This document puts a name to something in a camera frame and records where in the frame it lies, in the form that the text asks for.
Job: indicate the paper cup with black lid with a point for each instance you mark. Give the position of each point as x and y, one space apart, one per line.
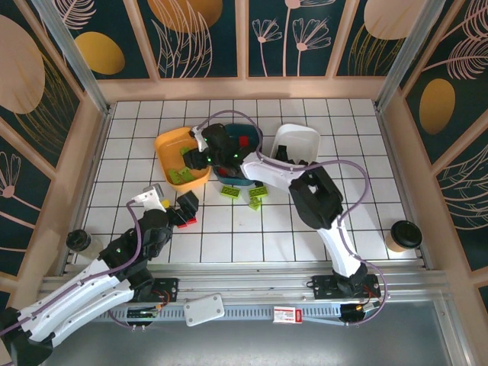
406 232

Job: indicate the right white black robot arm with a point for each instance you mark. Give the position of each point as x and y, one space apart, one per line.
274 171

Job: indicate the white plastic container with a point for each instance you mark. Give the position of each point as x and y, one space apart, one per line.
301 143

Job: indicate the aluminium frame post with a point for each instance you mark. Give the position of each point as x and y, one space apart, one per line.
411 49
72 57

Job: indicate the green two-by-two lego brick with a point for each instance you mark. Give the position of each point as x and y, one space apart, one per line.
185 151

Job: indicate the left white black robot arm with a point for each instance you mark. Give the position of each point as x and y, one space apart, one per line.
76 301

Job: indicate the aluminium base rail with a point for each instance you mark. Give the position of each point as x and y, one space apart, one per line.
248 284

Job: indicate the orange plastic container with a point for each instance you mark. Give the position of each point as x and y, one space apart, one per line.
169 148

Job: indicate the white plastic box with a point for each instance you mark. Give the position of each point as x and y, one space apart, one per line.
204 309

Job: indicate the red and white card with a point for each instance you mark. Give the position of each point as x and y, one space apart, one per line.
284 315

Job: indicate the black controller board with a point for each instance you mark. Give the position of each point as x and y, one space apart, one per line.
143 313
358 309

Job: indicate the red lego brick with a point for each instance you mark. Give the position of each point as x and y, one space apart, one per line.
189 223
244 142

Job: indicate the clear cup with black lid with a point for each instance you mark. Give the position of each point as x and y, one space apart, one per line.
80 242

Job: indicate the teal plastic container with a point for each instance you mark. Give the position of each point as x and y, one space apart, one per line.
253 133

